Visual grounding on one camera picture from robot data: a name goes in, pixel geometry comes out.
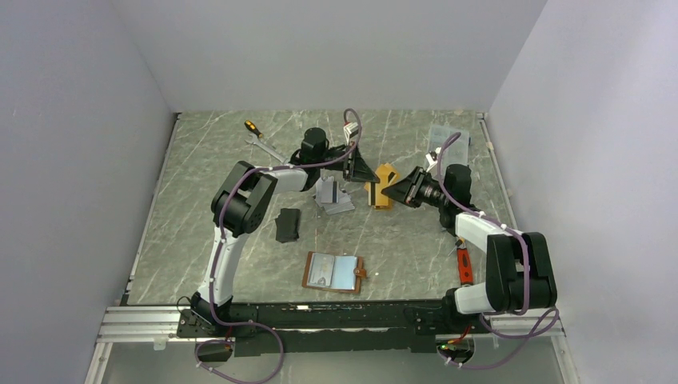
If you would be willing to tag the brown leather card holder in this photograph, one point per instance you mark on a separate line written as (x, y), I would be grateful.
(348, 274)

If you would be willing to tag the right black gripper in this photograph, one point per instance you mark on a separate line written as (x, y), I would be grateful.
(407, 190)

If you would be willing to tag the silver open-end wrench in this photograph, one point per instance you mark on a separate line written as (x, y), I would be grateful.
(255, 141)

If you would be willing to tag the aluminium frame rail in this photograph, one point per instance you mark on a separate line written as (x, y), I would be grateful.
(157, 325)

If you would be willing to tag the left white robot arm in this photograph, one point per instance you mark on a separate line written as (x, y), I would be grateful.
(241, 203)

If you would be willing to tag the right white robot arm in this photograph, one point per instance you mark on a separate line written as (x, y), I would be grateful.
(518, 269)

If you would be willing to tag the black card stack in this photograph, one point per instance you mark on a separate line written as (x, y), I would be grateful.
(287, 225)

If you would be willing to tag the gold card stack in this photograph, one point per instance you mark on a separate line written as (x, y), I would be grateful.
(388, 175)

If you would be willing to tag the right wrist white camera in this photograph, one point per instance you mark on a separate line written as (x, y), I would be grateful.
(432, 158)

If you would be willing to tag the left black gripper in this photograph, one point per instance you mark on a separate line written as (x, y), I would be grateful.
(358, 170)

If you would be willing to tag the clear plastic organizer box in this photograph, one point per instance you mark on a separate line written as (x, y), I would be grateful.
(457, 152)

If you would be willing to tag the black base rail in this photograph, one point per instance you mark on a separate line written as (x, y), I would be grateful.
(295, 327)

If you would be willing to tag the red handled tool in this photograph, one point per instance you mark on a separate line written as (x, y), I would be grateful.
(464, 263)

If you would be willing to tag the orange black screwdriver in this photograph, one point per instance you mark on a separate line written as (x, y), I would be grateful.
(252, 128)

